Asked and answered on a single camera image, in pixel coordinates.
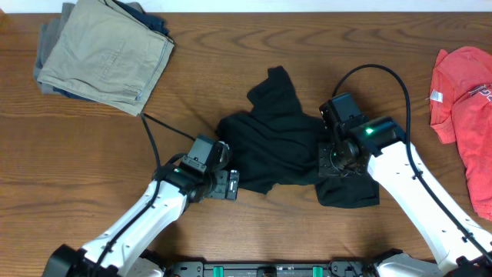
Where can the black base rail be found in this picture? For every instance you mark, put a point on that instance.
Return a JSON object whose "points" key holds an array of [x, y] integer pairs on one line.
{"points": [[336, 268]]}

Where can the khaki folded trousers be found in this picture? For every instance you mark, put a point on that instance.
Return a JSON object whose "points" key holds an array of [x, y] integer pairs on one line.
{"points": [[106, 55]]}

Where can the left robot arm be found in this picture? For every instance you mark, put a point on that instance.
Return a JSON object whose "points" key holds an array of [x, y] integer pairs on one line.
{"points": [[185, 179]]}

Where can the red printed t-shirt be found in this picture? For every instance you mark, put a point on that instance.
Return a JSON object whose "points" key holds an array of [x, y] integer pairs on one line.
{"points": [[460, 112]]}

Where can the black t-shirt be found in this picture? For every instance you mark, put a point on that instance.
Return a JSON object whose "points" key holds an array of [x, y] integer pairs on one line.
{"points": [[276, 143]]}

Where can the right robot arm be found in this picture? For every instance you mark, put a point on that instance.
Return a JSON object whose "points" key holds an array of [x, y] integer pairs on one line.
{"points": [[379, 148]]}

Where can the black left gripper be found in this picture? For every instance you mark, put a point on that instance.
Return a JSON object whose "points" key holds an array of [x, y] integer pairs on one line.
{"points": [[224, 178]]}

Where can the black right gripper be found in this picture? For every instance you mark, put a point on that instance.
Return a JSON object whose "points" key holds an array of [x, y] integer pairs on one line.
{"points": [[324, 165]]}

